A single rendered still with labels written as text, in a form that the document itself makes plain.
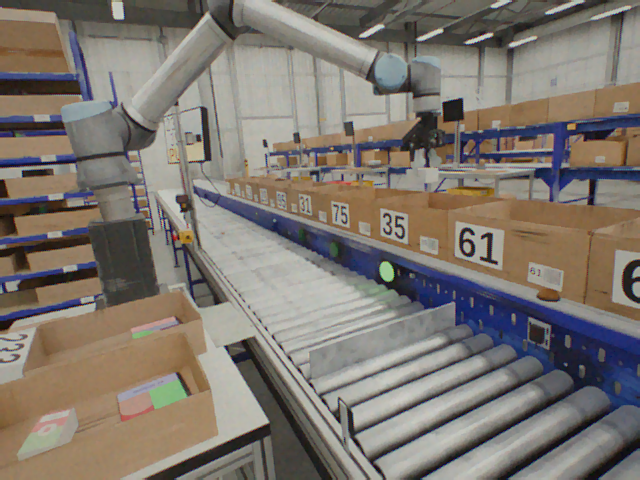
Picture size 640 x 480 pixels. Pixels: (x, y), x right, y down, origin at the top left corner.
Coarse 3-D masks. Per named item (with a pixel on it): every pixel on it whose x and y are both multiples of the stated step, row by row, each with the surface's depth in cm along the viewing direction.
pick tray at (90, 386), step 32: (128, 352) 85; (160, 352) 88; (192, 352) 82; (32, 384) 77; (64, 384) 80; (96, 384) 83; (128, 384) 86; (192, 384) 84; (0, 416) 75; (32, 416) 78; (96, 416) 76; (160, 416) 63; (192, 416) 66; (0, 448) 69; (64, 448) 56; (96, 448) 59; (128, 448) 61; (160, 448) 64
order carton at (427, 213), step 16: (432, 192) 155; (384, 208) 139; (400, 208) 130; (416, 208) 123; (432, 208) 116; (448, 208) 149; (416, 224) 124; (432, 224) 117; (384, 240) 143; (416, 240) 126; (432, 256) 120
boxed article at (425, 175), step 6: (420, 168) 131; (426, 168) 128; (432, 168) 126; (408, 174) 132; (420, 174) 126; (426, 174) 124; (432, 174) 125; (408, 180) 132; (414, 180) 129; (420, 180) 127; (426, 180) 124; (432, 180) 125
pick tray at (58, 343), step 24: (96, 312) 108; (120, 312) 111; (144, 312) 115; (168, 312) 119; (192, 312) 107; (48, 336) 102; (72, 336) 106; (96, 336) 109; (120, 336) 110; (144, 336) 89; (192, 336) 96; (48, 360) 100; (72, 360) 82
